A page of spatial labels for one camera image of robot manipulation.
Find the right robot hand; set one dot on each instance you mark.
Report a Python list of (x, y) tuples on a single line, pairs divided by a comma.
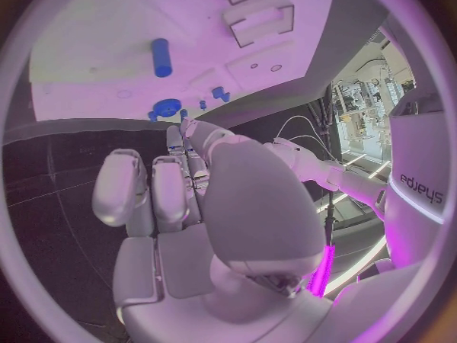
[(250, 205)]

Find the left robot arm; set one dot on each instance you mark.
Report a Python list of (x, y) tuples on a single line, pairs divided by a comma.
[(357, 183)]

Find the white task board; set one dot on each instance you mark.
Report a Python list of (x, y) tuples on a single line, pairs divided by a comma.
[(107, 34)]

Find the black tripod stand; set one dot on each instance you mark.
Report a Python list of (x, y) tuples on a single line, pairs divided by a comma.
[(330, 205)]

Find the glowing light bar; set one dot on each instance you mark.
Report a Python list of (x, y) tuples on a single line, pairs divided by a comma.
[(323, 271)]

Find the small blue peg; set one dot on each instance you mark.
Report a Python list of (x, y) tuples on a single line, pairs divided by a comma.
[(202, 105), (152, 116)]

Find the slim blue peg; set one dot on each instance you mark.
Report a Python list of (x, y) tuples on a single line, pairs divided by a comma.
[(183, 113)]

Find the blue block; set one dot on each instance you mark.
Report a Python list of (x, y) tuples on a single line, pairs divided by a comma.
[(218, 93)]

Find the blue gear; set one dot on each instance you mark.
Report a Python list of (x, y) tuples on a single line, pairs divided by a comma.
[(167, 105)]

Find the workshop equipment rack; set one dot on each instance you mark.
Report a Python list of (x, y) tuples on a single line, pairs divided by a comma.
[(360, 114)]

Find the long blue cylinder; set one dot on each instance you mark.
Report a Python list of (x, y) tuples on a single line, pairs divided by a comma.
[(161, 60)]

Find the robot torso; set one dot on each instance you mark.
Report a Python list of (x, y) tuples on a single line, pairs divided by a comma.
[(417, 148)]

